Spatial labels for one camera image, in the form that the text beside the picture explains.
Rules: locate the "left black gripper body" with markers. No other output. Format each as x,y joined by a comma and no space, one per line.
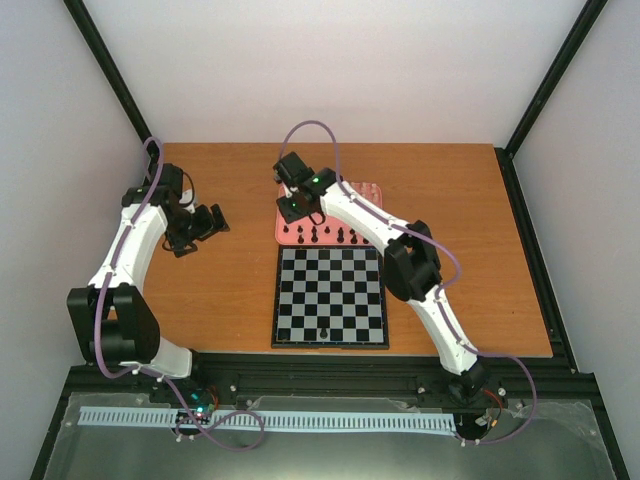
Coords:
187,228

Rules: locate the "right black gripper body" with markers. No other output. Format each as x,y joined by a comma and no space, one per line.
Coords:
295,213

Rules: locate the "black rook chess piece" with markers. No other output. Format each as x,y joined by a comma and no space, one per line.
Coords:
283,334

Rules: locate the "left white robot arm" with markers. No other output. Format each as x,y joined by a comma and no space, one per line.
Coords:
113,323

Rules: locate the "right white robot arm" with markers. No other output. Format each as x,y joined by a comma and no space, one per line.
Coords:
411,266

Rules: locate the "left controller circuit board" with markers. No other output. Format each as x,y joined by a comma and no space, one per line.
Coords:
205,402

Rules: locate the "pink plastic tray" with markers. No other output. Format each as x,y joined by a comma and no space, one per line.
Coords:
331,231

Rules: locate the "black white chessboard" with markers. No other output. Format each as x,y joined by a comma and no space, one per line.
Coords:
340,288

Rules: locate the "clear acrylic cover sheet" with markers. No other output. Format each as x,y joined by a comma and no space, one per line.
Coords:
563,442

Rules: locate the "light blue slotted cable duct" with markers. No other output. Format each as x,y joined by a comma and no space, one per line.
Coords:
271,421

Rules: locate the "black aluminium frame base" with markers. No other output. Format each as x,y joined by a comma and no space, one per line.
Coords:
409,380

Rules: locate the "left black corner post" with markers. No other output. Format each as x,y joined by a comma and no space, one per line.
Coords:
93,39

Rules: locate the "black corner post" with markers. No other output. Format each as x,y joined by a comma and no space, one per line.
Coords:
93,39
573,41

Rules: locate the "right black corner post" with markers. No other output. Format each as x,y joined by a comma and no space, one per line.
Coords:
573,41

